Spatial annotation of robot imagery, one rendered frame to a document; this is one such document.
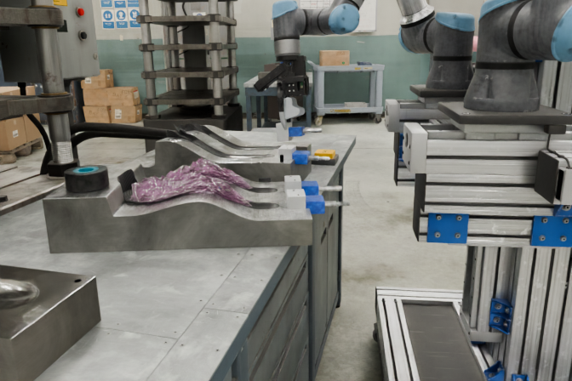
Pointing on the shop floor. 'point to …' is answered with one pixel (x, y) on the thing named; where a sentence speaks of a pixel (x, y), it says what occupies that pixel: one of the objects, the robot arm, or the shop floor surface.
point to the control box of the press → (80, 31)
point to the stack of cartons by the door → (110, 100)
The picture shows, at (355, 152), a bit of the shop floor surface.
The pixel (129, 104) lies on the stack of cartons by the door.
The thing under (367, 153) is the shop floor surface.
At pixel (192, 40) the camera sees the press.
